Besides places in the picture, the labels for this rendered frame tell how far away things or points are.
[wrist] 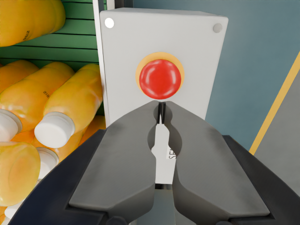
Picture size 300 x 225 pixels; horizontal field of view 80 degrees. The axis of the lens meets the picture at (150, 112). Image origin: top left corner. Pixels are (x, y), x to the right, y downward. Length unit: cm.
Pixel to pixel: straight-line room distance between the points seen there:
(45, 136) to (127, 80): 13
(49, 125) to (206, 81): 18
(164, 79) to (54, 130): 15
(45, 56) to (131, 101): 28
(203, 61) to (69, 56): 29
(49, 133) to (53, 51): 21
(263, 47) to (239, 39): 17
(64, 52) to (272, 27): 128
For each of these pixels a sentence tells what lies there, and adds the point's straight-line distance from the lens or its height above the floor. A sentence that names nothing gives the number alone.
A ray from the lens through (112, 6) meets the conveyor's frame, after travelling 36.
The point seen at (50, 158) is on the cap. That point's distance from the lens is 30.
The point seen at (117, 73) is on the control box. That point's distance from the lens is 17.
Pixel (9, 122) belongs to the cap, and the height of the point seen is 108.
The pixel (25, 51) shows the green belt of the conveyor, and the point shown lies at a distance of 44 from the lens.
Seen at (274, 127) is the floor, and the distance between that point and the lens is 185.
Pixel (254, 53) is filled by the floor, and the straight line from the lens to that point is 145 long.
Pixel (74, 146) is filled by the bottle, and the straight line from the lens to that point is 32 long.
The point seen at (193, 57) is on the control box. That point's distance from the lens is 16.
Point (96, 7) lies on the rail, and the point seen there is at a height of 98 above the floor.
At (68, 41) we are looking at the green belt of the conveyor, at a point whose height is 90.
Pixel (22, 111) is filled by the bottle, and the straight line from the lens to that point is 29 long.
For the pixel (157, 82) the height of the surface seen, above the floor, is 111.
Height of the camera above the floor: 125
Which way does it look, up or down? 58 degrees down
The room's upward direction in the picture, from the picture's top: 177 degrees counter-clockwise
